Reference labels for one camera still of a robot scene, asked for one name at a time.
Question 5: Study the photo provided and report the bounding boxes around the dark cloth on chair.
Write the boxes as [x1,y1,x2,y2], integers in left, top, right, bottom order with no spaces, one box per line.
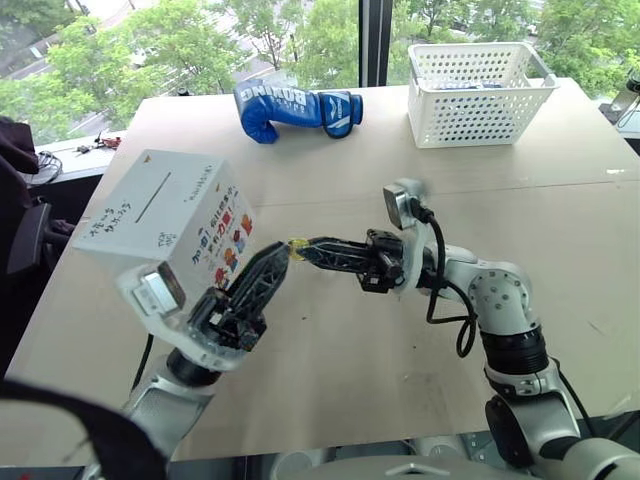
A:
[0,116,41,189]

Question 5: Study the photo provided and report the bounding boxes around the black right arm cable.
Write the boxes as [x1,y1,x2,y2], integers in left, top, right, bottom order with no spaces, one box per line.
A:
[412,195,479,360]

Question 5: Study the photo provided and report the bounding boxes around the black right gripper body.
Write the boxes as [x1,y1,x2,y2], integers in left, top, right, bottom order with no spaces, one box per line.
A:
[356,228,406,296]

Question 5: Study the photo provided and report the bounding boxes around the dark window frame post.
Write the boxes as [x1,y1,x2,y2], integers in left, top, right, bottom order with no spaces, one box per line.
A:
[357,0,392,88]

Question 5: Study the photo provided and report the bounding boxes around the white perforated plastic basket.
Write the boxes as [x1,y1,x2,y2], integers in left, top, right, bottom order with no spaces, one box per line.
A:
[407,41,561,150]

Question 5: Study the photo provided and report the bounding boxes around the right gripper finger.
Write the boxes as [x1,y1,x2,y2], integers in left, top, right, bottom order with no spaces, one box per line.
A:
[305,236,372,257]
[301,248,374,276]

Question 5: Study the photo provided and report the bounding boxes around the blue boxing glove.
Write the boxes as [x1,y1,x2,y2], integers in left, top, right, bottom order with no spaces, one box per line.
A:
[233,78,365,145]

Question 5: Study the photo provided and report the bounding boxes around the small red tool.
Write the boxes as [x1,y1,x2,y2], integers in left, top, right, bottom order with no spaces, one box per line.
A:
[75,130,124,154]

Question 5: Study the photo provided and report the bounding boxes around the silver robot torso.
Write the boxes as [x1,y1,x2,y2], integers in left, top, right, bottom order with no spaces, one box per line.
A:
[169,430,640,480]

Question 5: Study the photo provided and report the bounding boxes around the blue item in basket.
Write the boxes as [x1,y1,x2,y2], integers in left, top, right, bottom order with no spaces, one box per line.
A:
[433,81,504,92]

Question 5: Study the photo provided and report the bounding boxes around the black chair armrest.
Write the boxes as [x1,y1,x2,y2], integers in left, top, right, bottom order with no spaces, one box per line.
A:
[6,201,54,276]

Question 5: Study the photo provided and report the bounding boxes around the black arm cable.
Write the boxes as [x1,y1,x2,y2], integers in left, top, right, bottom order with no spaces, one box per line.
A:
[412,195,479,360]
[130,333,155,397]

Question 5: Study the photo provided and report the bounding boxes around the black tangled cables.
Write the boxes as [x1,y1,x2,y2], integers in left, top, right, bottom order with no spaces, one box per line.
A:
[35,149,64,185]

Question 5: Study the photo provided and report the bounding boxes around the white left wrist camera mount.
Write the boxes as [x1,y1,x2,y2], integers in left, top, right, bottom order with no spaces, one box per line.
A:
[115,261,252,372]

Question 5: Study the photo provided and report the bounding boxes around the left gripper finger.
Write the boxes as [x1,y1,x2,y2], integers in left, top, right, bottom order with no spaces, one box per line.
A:
[234,244,291,322]
[227,242,285,307]

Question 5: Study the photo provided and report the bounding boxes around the dark rounded band shape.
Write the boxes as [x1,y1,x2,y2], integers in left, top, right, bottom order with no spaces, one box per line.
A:
[0,378,169,480]

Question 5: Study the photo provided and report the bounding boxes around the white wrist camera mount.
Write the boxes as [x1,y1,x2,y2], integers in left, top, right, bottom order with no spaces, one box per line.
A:
[382,178,442,297]
[115,261,252,372]

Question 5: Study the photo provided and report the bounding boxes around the black device with stand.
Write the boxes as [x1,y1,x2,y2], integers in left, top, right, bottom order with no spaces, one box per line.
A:
[615,68,640,132]

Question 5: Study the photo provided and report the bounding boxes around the white box with slot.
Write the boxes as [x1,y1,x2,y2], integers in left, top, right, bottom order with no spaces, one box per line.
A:
[72,148,257,297]

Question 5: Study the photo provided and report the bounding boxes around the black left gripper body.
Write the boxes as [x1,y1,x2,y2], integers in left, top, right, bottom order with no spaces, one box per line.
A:
[188,286,269,352]

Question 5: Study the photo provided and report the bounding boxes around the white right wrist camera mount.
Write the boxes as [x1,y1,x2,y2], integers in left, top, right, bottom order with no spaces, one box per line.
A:
[382,178,442,297]

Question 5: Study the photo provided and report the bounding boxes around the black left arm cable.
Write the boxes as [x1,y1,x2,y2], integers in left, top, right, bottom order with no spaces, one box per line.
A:
[130,333,155,397]

